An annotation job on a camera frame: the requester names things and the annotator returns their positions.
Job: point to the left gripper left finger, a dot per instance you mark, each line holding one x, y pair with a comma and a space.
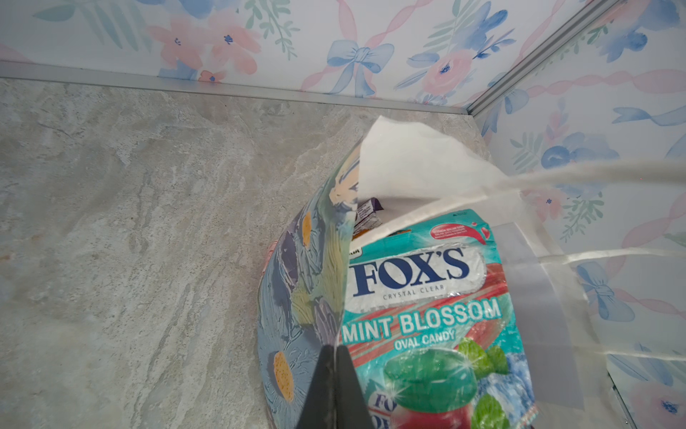
319, 409

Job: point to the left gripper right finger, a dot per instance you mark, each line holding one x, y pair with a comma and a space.
351, 409

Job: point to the teal Fox's candy packet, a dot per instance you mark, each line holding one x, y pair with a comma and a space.
431, 329

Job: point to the small purple snack packet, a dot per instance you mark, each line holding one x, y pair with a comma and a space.
367, 217

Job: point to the floral paper gift bag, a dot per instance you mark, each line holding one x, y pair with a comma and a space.
418, 174

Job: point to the right aluminium corner post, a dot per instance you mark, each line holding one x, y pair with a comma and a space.
567, 32

